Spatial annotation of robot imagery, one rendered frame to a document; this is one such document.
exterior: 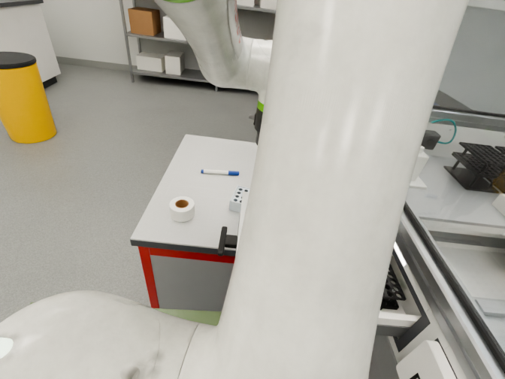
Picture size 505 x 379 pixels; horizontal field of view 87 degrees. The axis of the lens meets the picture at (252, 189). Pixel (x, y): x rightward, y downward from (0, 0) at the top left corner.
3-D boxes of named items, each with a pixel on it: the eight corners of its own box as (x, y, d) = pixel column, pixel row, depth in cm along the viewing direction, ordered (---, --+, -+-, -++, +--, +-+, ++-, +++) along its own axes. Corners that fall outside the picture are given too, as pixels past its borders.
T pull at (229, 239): (216, 257, 52) (217, 252, 51) (222, 228, 58) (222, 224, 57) (235, 259, 52) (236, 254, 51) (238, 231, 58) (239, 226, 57)
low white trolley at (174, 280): (158, 356, 116) (129, 238, 70) (189, 246, 165) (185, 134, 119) (289, 368, 118) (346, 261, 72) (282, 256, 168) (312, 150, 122)
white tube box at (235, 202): (228, 210, 83) (229, 200, 81) (236, 194, 90) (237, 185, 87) (267, 219, 82) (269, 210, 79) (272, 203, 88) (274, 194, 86)
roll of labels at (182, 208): (195, 205, 83) (194, 195, 80) (194, 222, 77) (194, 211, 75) (170, 206, 81) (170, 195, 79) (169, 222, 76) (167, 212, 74)
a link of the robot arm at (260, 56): (317, 50, 49) (313, 40, 58) (250, 40, 50) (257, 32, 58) (300, 121, 58) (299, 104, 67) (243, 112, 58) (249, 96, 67)
